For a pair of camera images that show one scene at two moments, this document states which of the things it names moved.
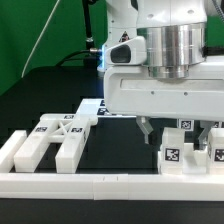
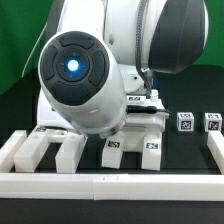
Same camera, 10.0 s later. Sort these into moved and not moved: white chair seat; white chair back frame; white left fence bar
Moved: white chair seat; white chair back frame
Not moved: white left fence bar
